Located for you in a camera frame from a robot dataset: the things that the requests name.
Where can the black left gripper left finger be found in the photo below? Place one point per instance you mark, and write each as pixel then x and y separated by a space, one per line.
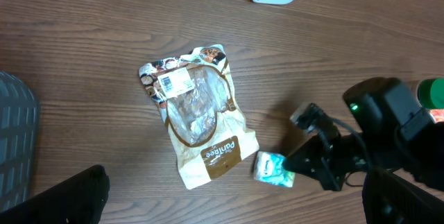
pixel 79 199

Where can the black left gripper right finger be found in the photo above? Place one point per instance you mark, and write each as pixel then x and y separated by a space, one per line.
pixel 388 198

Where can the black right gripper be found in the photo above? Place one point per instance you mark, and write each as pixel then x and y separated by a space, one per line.
pixel 328 166

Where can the teal box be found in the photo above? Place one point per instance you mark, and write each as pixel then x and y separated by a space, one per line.
pixel 269 169

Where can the orange small box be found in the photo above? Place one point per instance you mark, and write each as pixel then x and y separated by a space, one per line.
pixel 437 115

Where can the green lid spice jar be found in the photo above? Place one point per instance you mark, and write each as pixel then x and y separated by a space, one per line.
pixel 431 93

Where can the brown white snack pouch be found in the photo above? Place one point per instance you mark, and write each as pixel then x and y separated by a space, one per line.
pixel 195 96

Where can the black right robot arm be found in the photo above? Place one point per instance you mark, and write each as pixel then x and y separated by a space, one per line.
pixel 396 133

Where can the grey plastic mesh basket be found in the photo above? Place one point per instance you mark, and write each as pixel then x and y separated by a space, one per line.
pixel 20 119

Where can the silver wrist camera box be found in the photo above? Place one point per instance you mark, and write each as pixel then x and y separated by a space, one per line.
pixel 307 116

